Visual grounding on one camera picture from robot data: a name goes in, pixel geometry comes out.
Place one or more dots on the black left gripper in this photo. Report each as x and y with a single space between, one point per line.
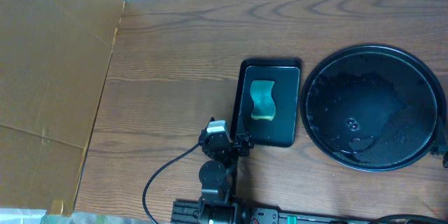
230 145

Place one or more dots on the black rectangular water tray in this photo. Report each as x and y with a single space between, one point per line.
285 73

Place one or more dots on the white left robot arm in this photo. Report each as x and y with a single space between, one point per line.
219 202

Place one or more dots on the black round tray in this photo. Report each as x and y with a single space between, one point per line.
372 107

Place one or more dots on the green scouring sponge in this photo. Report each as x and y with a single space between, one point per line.
264 107

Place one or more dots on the brown cardboard panel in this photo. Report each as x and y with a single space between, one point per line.
54 58

